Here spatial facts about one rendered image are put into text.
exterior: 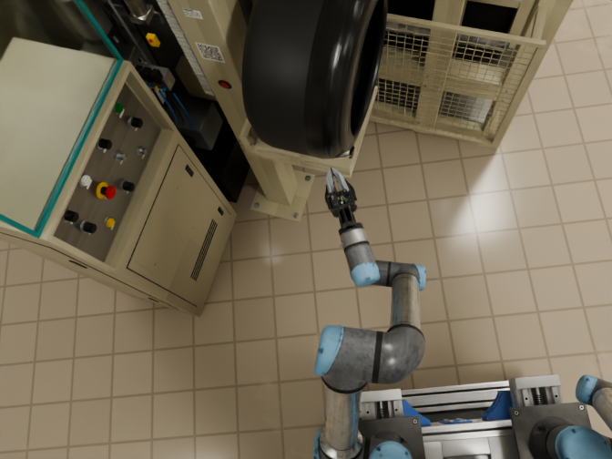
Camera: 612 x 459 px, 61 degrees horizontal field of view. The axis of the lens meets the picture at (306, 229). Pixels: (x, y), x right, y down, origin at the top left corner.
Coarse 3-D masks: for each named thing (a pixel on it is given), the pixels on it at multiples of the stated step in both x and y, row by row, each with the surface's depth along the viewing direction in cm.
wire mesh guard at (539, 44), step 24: (408, 24) 173; (432, 24) 170; (408, 48) 186; (456, 48) 178; (504, 48) 171; (504, 72) 182; (528, 72) 177; (384, 96) 218; (384, 120) 237; (504, 120) 208; (480, 144) 230
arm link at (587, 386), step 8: (584, 376) 136; (592, 376) 135; (576, 384) 138; (584, 384) 134; (592, 384) 133; (600, 384) 132; (608, 384) 132; (576, 392) 137; (584, 392) 133; (592, 392) 132; (600, 392) 129; (608, 392) 127; (584, 400) 133; (592, 400) 130; (600, 400) 126; (608, 400) 123; (600, 408) 124; (608, 408) 120; (600, 416) 125; (608, 416) 119; (608, 424) 118
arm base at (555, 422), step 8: (536, 424) 153; (544, 424) 151; (552, 424) 148; (560, 424) 146; (568, 424) 148; (536, 432) 152; (544, 432) 149; (536, 440) 150; (544, 440) 146; (536, 448) 149; (544, 448) 146; (536, 456) 150; (544, 456) 147
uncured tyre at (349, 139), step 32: (256, 0) 129; (288, 0) 124; (320, 0) 123; (352, 0) 123; (384, 0) 146; (256, 32) 127; (288, 32) 124; (320, 32) 122; (352, 32) 124; (384, 32) 159; (256, 64) 128; (288, 64) 126; (320, 64) 124; (352, 64) 127; (256, 96) 133; (288, 96) 130; (320, 96) 127; (352, 96) 134; (256, 128) 144; (288, 128) 138; (320, 128) 134; (352, 128) 160
